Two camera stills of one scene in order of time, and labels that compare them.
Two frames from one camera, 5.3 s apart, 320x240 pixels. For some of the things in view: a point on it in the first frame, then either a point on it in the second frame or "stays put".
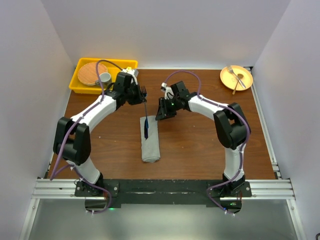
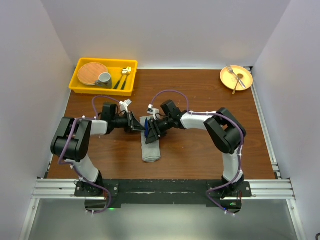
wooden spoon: x=239 y=76 stays put
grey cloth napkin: x=150 y=151 stays put
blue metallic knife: x=146 y=127 stays put
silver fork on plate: x=231 y=70 stays put
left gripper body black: x=133 y=96 -> x=126 y=122
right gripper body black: x=174 y=106 -> x=161 y=126
